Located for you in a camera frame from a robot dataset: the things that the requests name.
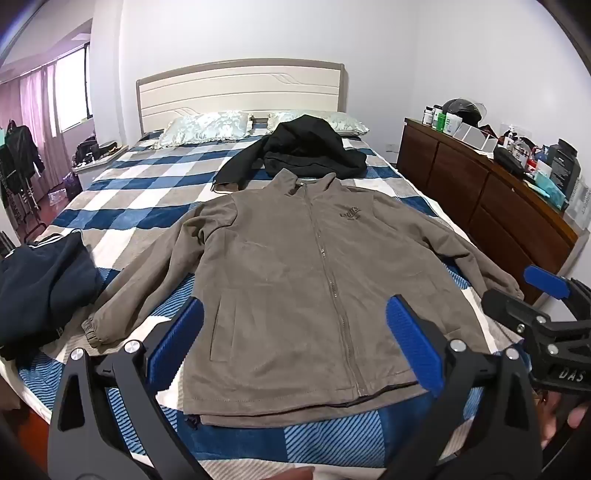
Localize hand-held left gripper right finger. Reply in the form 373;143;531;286
385;294;543;480

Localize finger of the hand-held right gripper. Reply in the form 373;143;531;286
482;288;551;336
524;265;591;320

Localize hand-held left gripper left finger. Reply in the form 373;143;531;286
48;295;206;480

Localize brown zip jacket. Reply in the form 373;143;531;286
83;168;525;428

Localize clothes rack with dark clothes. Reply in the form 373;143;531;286
0;120;47;241

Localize person's right hand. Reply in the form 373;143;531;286
534;391;591;450

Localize large black container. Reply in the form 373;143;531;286
551;138;581;197

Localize black pouch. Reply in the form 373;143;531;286
493;147;527;178

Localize dark wooden dresser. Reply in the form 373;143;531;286
397;117;580;305

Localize navy striped jacket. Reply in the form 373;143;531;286
0;231;105;361

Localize blue checked bed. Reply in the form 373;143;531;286
9;134;541;480

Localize white storage boxes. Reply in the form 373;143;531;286
455;122;499;153

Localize black helmet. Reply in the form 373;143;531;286
442;98;488;127

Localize white nightstand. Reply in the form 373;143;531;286
74;145;129;192

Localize black bag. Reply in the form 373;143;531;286
76;138;100;162

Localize floral patterned pillow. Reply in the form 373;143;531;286
154;111;252;149
268;111;370;137

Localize black hooded jacket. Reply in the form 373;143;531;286
215;115;368;192

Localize cream bed headboard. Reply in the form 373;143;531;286
136;58;347;136

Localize pink curtain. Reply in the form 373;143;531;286
0;65;61;199

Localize window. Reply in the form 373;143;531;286
55;44;91;134

